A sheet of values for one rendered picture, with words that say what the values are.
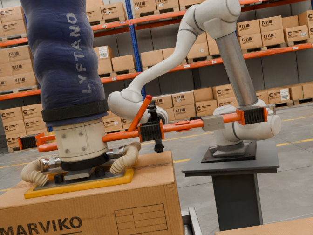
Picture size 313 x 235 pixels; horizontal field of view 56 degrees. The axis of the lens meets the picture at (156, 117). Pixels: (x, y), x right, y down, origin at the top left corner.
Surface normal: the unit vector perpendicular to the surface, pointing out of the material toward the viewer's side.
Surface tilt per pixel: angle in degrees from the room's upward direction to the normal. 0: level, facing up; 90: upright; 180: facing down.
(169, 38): 90
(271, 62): 90
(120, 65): 91
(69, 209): 90
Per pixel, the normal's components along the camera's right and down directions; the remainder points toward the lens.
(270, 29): -0.01, 0.18
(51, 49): -0.10, -0.03
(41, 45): -0.37, -0.20
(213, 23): -0.55, 0.56
